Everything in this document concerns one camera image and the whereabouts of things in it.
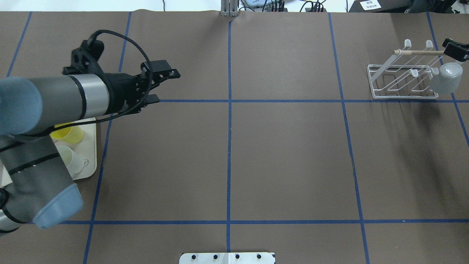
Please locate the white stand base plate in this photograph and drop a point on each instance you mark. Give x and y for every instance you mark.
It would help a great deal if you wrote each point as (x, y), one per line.
(228, 258)

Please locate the far teach pendant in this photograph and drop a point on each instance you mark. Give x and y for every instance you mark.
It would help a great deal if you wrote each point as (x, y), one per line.
(260, 3)

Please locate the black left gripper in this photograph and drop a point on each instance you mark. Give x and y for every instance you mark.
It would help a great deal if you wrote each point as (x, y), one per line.
(122, 90)

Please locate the pale green ikea cup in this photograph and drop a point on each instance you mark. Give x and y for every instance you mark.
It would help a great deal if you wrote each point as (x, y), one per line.
(73, 161)

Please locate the black laptop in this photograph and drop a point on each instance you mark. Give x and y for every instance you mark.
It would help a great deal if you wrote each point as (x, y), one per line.
(378, 6)

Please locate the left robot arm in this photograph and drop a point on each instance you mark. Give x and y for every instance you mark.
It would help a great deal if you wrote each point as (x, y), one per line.
(42, 190)

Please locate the yellow ikea cup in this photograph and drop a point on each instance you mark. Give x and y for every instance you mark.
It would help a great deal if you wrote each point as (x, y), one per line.
(71, 135)

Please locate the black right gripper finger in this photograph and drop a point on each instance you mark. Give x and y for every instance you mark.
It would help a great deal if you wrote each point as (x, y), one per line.
(457, 51)

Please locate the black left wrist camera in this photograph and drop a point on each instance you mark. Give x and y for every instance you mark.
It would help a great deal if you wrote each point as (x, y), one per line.
(84, 59)

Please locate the white wire cup rack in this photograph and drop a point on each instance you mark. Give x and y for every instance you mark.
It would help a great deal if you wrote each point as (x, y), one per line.
(406, 74)

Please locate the beige plastic tray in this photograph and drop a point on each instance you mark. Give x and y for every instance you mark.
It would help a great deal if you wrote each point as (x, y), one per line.
(87, 148)

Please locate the aluminium frame post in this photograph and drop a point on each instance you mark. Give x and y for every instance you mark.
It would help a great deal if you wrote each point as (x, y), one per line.
(229, 8)

